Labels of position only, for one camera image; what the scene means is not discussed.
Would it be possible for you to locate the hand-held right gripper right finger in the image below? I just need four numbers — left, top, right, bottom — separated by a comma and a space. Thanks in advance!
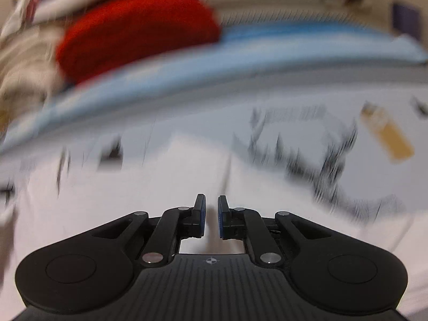
217, 195, 330, 267

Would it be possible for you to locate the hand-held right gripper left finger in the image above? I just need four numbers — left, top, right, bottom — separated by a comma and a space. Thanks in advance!
91, 194, 207, 268

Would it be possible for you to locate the deer printed bed sheet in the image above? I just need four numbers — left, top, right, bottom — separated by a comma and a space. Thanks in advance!
0, 74, 428, 321

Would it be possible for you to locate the red knitted cloth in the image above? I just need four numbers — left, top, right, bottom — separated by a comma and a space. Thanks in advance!
54, 0, 223, 87

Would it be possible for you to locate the beige fleece cloth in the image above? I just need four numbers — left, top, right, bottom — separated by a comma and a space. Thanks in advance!
0, 23, 69, 124

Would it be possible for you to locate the purple box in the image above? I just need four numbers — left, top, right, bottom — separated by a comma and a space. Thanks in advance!
391, 3, 422, 40

